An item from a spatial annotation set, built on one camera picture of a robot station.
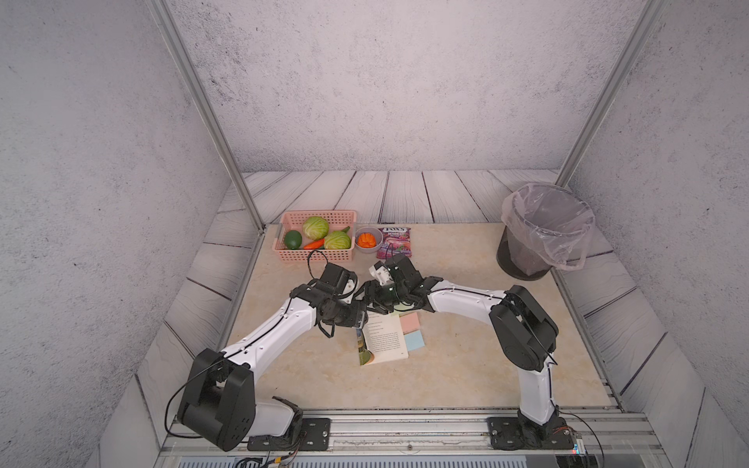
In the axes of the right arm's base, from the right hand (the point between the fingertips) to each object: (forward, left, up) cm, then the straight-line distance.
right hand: (354, 305), depth 83 cm
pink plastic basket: (+43, +29, -8) cm, 53 cm away
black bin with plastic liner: (+29, -62, +1) cm, 69 cm away
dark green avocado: (+34, +27, -9) cm, 44 cm away
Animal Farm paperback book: (-5, -7, -12) cm, 15 cm away
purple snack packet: (+34, -12, -11) cm, 38 cm away
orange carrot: (+31, +19, -9) cm, 37 cm away
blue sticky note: (-5, -17, -11) cm, 21 cm away
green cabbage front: (+30, +9, -5) cm, 32 cm away
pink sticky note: (0, -16, -11) cm, 20 cm away
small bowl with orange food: (+31, -2, -6) cm, 32 cm away
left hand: (-2, -2, -3) cm, 4 cm away
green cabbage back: (+36, +18, -5) cm, 40 cm away
